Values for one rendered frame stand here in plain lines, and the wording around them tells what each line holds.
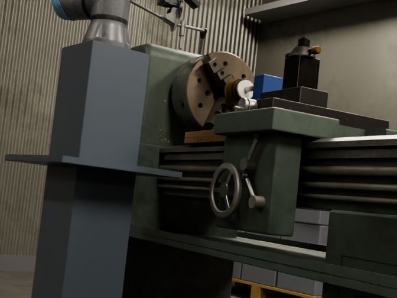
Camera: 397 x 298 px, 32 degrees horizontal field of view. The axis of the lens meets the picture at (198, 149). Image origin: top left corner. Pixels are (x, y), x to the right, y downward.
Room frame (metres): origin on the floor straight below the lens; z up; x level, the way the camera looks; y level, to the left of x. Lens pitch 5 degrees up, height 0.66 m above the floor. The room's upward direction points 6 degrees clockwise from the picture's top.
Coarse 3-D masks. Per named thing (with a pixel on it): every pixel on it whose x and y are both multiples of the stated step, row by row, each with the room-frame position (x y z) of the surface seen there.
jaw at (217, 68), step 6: (204, 60) 2.50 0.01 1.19; (210, 60) 2.48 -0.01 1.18; (216, 60) 2.48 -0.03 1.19; (204, 66) 2.50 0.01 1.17; (210, 66) 2.47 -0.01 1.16; (216, 66) 2.48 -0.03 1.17; (210, 72) 2.49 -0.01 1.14; (216, 72) 2.47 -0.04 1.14; (222, 72) 2.47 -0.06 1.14; (216, 78) 2.49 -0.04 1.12; (222, 78) 2.47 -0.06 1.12; (228, 78) 2.46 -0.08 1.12; (216, 84) 2.51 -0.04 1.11; (222, 84) 2.48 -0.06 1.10
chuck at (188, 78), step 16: (192, 64) 2.51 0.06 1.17; (224, 64) 2.55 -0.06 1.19; (240, 64) 2.58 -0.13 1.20; (192, 80) 2.48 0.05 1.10; (208, 80) 2.51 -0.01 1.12; (176, 96) 2.55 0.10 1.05; (192, 96) 2.49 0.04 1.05; (208, 96) 2.52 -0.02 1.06; (224, 96) 2.63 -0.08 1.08; (192, 112) 2.49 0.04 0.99; (208, 112) 2.52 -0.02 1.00; (192, 128) 2.59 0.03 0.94
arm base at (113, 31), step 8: (96, 16) 2.06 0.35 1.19; (104, 16) 2.05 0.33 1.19; (112, 16) 2.05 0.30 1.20; (96, 24) 2.05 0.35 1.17; (104, 24) 2.05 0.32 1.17; (112, 24) 2.05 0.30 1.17; (120, 24) 2.06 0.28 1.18; (88, 32) 2.06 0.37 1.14; (96, 32) 2.04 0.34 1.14; (104, 32) 2.04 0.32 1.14; (112, 32) 2.04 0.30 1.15; (120, 32) 2.06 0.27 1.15; (88, 40) 2.05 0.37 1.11; (96, 40) 2.03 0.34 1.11; (104, 40) 2.03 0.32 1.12; (112, 40) 2.03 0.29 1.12; (120, 40) 2.05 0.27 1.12; (128, 40) 2.11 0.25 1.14; (128, 48) 2.08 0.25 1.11
